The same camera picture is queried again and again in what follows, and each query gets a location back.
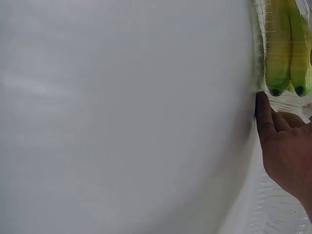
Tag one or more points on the person's right hand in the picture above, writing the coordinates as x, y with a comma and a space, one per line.
290, 151

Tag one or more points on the yellow green banana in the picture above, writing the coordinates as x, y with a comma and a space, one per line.
300, 63
276, 48

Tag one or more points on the person's right fingers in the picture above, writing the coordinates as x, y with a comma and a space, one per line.
264, 114

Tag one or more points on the clear plastic fruit container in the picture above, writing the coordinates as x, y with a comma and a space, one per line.
287, 105

